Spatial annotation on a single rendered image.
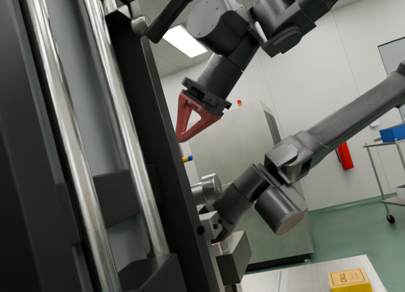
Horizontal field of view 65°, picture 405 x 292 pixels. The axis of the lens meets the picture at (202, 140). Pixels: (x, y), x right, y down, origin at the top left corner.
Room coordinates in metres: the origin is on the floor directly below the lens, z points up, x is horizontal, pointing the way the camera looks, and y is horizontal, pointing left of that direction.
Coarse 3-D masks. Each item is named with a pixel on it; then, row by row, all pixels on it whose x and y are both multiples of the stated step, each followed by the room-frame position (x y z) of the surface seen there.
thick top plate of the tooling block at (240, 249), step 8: (240, 232) 0.78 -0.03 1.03; (232, 240) 0.73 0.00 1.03; (240, 240) 0.73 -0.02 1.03; (232, 248) 0.68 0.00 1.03; (240, 248) 0.71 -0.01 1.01; (248, 248) 0.78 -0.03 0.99; (216, 256) 0.65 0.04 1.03; (224, 256) 0.65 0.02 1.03; (232, 256) 0.64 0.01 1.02; (240, 256) 0.69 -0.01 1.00; (248, 256) 0.76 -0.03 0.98; (224, 264) 0.65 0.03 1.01; (232, 264) 0.64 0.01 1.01; (240, 264) 0.68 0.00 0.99; (224, 272) 0.65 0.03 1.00; (232, 272) 0.65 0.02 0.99; (240, 272) 0.66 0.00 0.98; (224, 280) 0.65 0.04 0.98; (232, 280) 0.65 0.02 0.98; (240, 280) 0.65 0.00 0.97
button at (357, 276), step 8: (336, 272) 0.68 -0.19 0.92; (344, 272) 0.67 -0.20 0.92; (352, 272) 0.66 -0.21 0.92; (360, 272) 0.65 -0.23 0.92; (336, 280) 0.64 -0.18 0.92; (344, 280) 0.63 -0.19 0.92; (352, 280) 0.63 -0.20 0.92; (360, 280) 0.62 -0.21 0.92; (368, 280) 0.61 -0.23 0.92; (336, 288) 0.62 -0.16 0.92; (344, 288) 0.61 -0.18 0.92; (352, 288) 0.61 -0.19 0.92; (360, 288) 0.61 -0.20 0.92; (368, 288) 0.60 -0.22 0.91
